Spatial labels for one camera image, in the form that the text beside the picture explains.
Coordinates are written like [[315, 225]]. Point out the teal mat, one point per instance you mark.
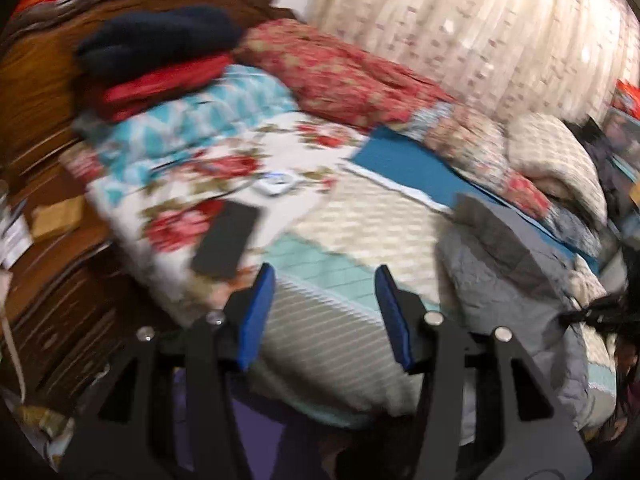
[[415, 165]]

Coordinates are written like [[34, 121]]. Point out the teal white patterned pillow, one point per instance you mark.
[[200, 115]]

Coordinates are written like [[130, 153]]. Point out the black phone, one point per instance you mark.
[[225, 240]]

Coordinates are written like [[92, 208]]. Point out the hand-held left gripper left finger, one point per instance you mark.
[[257, 315]]

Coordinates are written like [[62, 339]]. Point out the red patchwork quilt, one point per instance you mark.
[[340, 75]]

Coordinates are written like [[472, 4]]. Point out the grey puffer jacket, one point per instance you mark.
[[500, 270]]

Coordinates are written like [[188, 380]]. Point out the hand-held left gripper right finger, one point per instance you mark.
[[395, 320]]

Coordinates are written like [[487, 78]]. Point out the wooden nightstand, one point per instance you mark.
[[65, 300]]

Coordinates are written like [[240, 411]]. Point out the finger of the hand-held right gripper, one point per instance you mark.
[[595, 312]]

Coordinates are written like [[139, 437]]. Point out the cream leaf print curtain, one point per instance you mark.
[[475, 25]]

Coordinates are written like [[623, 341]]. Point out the tan cardboard box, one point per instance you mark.
[[57, 215]]

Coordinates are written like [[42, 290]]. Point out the navy folded cloth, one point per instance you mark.
[[160, 35]]

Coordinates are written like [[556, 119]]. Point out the dark cloth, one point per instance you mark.
[[595, 150]]

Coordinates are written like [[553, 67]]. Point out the beige and teal bed sheet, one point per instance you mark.
[[340, 330]]

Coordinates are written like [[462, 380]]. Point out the small white device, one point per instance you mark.
[[275, 185]]

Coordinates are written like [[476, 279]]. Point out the white floral rose blanket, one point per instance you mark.
[[200, 185]]

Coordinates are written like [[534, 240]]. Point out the cream knit blanket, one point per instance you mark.
[[550, 155]]

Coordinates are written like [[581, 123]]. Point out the red folded cloth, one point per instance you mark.
[[165, 82]]

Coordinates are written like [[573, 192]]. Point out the carved wooden headboard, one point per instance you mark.
[[40, 70]]

